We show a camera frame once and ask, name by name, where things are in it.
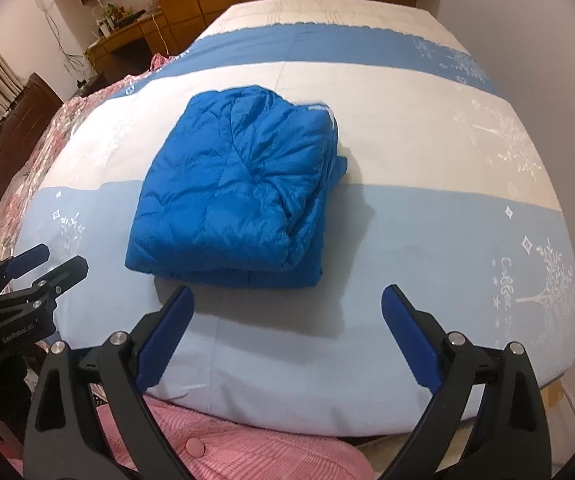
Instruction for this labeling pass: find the blue puffer jacket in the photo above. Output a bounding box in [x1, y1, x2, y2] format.
[125, 86, 347, 288]

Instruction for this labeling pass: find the pink floral quilt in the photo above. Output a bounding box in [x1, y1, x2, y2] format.
[0, 53, 175, 259]

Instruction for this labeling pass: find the pink garment with button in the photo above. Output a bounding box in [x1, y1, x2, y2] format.
[6, 396, 377, 480]

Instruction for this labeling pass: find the wooden desk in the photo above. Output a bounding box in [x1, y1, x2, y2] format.
[85, 11, 179, 84]

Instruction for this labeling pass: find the blue and white bed sheet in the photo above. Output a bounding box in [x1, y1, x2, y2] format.
[15, 0, 575, 437]

